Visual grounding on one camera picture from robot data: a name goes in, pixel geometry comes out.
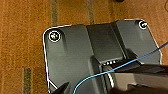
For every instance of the dark robot base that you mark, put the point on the dark robot base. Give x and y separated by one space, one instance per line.
76 50

